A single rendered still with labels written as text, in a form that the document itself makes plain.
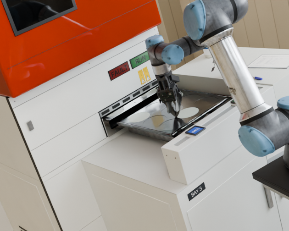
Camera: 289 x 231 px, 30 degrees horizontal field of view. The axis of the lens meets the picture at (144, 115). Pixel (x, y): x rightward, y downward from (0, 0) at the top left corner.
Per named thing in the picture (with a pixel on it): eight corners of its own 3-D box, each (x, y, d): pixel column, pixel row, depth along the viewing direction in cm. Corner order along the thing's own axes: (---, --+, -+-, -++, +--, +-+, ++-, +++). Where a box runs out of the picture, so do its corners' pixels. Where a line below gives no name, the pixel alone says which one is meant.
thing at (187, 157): (169, 179, 202) (160, 147, 197) (261, 113, 231) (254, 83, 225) (187, 185, 195) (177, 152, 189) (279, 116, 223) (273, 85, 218)
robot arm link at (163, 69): (153, 61, 226) (171, 57, 224) (156, 71, 228) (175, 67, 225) (149, 67, 219) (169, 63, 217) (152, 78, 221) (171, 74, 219)
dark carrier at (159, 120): (120, 122, 245) (119, 121, 245) (173, 90, 263) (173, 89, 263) (171, 134, 219) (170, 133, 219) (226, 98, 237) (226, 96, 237)
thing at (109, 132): (106, 136, 247) (100, 118, 244) (174, 95, 270) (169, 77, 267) (108, 137, 246) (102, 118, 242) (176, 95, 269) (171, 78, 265)
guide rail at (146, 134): (129, 132, 252) (127, 126, 251) (132, 129, 253) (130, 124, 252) (207, 151, 213) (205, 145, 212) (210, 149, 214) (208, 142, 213)
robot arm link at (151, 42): (150, 41, 212) (140, 39, 219) (157, 68, 216) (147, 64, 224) (166, 35, 215) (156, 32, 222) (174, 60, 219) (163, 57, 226)
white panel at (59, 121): (40, 181, 231) (5, 97, 216) (174, 98, 273) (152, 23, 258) (43, 183, 229) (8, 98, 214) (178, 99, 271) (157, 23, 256)
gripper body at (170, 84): (159, 105, 225) (151, 78, 220) (163, 96, 232) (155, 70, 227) (177, 101, 222) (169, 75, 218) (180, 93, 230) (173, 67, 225)
